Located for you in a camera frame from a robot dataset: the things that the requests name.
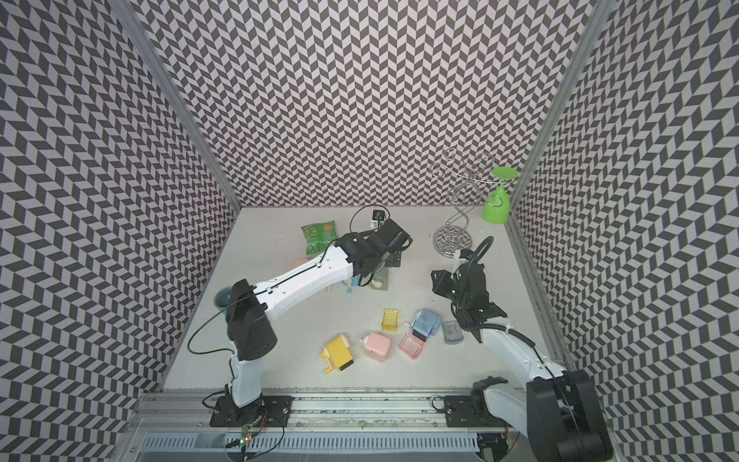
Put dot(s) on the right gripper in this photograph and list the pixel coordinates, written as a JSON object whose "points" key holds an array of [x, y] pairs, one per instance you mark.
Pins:
{"points": [[444, 277]]}

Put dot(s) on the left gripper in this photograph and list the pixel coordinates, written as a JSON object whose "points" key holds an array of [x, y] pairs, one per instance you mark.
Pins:
{"points": [[394, 261]]}

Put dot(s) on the sage green pencil sharpener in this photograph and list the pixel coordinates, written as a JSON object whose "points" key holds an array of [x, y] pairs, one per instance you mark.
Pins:
{"points": [[380, 280]]}

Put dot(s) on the light blue pencil sharpener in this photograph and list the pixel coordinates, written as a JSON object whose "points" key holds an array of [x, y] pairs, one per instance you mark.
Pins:
{"points": [[425, 324]]}

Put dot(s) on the yellow transparent tray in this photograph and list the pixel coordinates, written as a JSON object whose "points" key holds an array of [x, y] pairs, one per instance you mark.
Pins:
{"points": [[390, 320]]}

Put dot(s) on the pink transparent tray front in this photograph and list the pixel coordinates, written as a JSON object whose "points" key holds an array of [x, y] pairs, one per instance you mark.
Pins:
{"points": [[411, 346]]}

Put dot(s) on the yellow pencil sharpener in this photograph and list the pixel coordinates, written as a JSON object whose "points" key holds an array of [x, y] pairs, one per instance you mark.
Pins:
{"points": [[337, 355]]}

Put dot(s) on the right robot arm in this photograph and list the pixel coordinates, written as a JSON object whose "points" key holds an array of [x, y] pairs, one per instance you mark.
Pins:
{"points": [[556, 409]]}

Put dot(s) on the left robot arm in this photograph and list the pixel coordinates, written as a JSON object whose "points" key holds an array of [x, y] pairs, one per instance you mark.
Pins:
{"points": [[252, 308]]}

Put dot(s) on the grey transparent tray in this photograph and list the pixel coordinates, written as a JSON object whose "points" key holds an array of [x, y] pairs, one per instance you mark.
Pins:
{"points": [[452, 332]]}

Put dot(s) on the green snack bag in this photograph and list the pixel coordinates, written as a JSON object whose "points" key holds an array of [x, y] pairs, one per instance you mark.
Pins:
{"points": [[319, 236]]}

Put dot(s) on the green plastic wine glass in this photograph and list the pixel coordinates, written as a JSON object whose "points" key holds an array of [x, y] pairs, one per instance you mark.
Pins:
{"points": [[498, 205]]}

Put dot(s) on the teal bowl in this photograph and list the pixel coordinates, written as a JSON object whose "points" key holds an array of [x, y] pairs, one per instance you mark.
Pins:
{"points": [[222, 298]]}

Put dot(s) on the metal wire glass rack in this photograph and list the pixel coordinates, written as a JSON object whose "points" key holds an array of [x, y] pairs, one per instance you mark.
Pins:
{"points": [[465, 195]]}

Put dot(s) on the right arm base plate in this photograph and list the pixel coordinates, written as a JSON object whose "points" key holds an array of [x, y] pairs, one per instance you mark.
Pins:
{"points": [[469, 411]]}

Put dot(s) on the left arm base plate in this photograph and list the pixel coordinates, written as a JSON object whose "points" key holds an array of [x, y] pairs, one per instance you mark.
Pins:
{"points": [[270, 411]]}

